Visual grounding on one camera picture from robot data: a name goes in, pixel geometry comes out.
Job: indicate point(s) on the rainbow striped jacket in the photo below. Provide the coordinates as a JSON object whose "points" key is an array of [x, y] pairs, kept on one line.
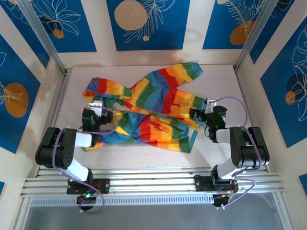
{"points": [[148, 95]]}

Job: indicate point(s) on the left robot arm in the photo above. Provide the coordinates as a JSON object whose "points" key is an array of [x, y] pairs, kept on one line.
{"points": [[57, 148]]}

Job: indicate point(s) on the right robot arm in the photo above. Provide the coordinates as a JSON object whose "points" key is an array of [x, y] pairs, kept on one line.
{"points": [[249, 148]]}

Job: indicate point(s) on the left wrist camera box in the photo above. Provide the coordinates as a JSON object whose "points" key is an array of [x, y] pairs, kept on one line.
{"points": [[96, 107]]}

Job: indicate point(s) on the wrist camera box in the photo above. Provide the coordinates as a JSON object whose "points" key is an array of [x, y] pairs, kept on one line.
{"points": [[211, 105], [96, 107]]}

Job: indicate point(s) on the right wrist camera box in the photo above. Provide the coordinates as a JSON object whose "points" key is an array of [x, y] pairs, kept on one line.
{"points": [[211, 105]]}

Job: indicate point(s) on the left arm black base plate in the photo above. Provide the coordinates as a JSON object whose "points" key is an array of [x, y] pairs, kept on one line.
{"points": [[103, 185]]}

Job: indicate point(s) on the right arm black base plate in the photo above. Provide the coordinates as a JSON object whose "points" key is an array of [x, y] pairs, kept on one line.
{"points": [[202, 183]]}

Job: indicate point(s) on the blue leaf print wall panel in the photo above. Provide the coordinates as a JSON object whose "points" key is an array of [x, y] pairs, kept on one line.
{"points": [[21, 31], [285, 103], [72, 31], [283, 43], [16, 100]]}

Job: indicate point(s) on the aluminium mounting rail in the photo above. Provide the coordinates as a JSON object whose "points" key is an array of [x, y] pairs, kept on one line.
{"points": [[153, 183]]}

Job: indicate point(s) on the aluminium corner post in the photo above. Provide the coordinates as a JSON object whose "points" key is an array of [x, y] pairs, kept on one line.
{"points": [[43, 36], [254, 36]]}

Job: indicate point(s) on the blue wall panel orange circle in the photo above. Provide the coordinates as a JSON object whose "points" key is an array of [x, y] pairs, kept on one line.
{"points": [[227, 24]]}

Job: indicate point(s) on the blue wall panel beige circle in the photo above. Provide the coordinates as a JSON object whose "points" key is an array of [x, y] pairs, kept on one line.
{"points": [[148, 24]]}

